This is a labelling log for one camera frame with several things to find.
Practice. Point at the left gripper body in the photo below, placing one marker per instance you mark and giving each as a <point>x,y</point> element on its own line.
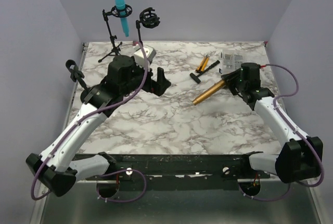
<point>151,86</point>

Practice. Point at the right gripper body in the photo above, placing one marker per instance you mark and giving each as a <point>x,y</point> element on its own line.
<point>234,81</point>

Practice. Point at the gold microphone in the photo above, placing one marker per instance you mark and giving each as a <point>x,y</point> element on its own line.
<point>209,92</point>

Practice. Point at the black round-base shockmount stand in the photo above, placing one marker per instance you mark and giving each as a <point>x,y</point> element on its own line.
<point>148,19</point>

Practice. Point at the black round-base mic stand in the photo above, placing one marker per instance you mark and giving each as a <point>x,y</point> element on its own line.
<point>76,74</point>

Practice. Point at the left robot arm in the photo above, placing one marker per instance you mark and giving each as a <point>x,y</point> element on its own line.
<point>54,167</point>

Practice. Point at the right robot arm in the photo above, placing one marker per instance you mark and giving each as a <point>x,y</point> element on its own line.
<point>300,157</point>

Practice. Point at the black tripod mic stand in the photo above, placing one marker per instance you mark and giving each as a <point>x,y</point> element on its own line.
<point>106,14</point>

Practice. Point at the blue microphone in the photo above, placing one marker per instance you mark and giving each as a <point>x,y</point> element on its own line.
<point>121,7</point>

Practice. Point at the clear plastic screw box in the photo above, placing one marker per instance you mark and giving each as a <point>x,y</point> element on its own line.
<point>230,61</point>

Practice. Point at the yellow utility knife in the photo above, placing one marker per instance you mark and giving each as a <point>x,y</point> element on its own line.
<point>203,64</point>

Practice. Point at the black T-handle tool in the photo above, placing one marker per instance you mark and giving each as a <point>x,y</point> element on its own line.
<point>196,77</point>

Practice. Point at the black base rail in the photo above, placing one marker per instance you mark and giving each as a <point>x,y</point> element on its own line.
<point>180,172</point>

